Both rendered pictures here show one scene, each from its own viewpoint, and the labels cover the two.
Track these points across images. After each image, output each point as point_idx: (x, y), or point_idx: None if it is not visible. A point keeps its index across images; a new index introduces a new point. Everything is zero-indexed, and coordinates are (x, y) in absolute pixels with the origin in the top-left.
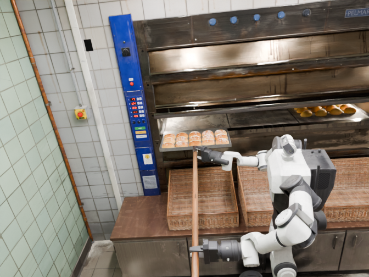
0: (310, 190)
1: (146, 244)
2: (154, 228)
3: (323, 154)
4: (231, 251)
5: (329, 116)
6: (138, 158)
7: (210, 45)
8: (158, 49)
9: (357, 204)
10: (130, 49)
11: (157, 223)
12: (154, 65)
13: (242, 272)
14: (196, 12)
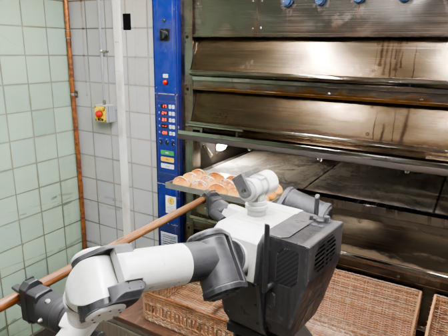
0: (219, 259)
1: (109, 327)
2: (129, 307)
3: (327, 227)
4: (49, 308)
5: None
6: (159, 200)
7: (283, 40)
8: (209, 38)
9: None
10: (170, 31)
11: (139, 303)
12: (199, 59)
13: None
14: None
